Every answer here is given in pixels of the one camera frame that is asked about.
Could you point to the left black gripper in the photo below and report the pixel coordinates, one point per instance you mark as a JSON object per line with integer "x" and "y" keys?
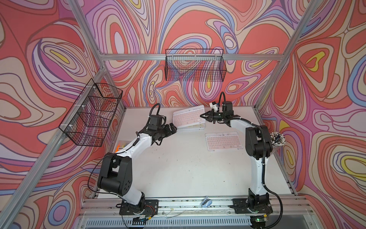
{"x": 168, "y": 131}

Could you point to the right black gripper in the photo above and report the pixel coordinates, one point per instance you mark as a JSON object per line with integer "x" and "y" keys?
{"x": 210, "y": 117}

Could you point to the pink keyboard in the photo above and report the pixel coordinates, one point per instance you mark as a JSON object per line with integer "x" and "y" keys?
{"x": 188, "y": 117}
{"x": 223, "y": 141}

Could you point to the yellow keyboard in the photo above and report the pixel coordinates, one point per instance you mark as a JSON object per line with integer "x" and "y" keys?
{"x": 193, "y": 127}

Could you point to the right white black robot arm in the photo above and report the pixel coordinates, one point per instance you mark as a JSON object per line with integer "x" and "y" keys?
{"x": 258, "y": 146}

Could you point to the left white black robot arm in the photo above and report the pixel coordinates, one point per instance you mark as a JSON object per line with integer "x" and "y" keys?
{"x": 116, "y": 170}

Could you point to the colourful marker pack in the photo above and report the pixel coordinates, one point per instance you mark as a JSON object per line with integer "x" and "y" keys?
{"x": 121, "y": 144}

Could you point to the metal cup with pencils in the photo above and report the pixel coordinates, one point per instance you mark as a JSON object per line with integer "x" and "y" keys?
{"x": 277, "y": 139}

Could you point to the blue white binder clip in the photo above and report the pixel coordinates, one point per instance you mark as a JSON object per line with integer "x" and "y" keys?
{"x": 206, "y": 203}

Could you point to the black wire basket back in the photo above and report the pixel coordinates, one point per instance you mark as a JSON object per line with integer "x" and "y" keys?
{"x": 198, "y": 65}

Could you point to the black wire basket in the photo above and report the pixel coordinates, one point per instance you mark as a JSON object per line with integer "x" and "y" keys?
{"x": 198, "y": 65}
{"x": 91, "y": 114}

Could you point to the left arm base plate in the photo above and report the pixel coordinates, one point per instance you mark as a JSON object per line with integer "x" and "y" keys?
{"x": 148, "y": 207}

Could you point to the black wire basket left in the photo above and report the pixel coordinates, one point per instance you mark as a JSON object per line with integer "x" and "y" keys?
{"x": 91, "y": 114}

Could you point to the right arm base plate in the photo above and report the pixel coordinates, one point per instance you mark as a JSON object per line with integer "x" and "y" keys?
{"x": 245, "y": 206}

